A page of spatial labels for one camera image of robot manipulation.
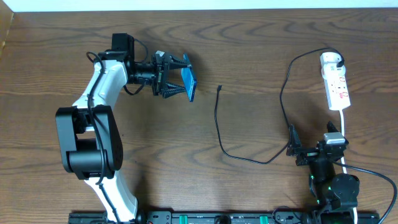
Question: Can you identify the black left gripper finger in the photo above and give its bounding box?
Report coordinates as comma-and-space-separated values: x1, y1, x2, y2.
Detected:
169, 54, 192, 69
162, 82, 186, 98

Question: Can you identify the blue screen Galaxy smartphone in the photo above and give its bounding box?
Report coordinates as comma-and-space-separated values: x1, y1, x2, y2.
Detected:
181, 54, 197, 102

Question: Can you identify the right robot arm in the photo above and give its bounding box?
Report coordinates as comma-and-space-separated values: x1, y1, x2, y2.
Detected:
287, 122, 359, 223

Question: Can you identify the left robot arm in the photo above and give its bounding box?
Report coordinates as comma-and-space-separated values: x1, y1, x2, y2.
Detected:
55, 33, 197, 223

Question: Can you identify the white USB charger plug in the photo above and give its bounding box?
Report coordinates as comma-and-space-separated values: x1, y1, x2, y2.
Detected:
320, 52, 346, 74

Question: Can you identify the white power strip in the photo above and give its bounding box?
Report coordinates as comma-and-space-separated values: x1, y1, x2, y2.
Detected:
322, 71, 351, 111

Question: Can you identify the black USB charging cable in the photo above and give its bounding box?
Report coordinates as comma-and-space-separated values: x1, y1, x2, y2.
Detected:
214, 47, 345, 165

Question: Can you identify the white power strip cord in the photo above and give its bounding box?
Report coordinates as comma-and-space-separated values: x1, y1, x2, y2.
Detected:
339, 109, 359, 224

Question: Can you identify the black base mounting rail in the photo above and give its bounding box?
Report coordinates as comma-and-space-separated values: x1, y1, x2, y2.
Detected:
67, 210, 379, 224

